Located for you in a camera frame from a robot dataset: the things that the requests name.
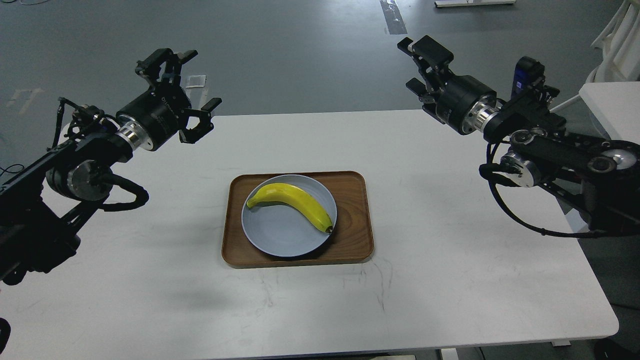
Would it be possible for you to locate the brown wooden tray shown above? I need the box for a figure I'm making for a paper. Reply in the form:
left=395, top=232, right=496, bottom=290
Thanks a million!
left=221, top=171, right=374, bottom=269

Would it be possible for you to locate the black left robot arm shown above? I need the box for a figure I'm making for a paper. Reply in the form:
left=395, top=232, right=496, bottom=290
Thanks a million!
left=0, top=48, right=222, bottom=286

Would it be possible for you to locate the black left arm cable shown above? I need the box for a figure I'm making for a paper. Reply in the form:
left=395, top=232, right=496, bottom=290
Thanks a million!
left=97, top=172, right=150, bottom=213

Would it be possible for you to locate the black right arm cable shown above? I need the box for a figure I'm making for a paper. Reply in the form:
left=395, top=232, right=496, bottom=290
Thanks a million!
left=479, top=142, right=608, bottom=239

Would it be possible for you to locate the light blue plate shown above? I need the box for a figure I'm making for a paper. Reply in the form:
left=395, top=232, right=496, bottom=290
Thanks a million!
left=241, top=174, right=338, bottom=258

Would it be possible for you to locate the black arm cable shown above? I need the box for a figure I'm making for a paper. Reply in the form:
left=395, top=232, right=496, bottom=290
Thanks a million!
left=479, top=142, right=608, bottom=239
left=97, top=172, right=150, bottom=213

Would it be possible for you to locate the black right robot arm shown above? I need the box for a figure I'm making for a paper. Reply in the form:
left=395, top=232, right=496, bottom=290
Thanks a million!
left=397, top=35, right=640, bottom=239

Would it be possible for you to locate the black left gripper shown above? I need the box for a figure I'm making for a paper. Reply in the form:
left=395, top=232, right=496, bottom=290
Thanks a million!
left=116, top=48, right=223, bottom=151

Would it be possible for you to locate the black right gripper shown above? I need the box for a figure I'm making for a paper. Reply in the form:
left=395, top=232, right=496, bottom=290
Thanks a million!
left=397, top=35, right=498, bottom=135

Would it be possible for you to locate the yellow banana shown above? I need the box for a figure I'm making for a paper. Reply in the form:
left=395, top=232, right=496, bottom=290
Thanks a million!
left=246, top=182, right=334, bottom=234

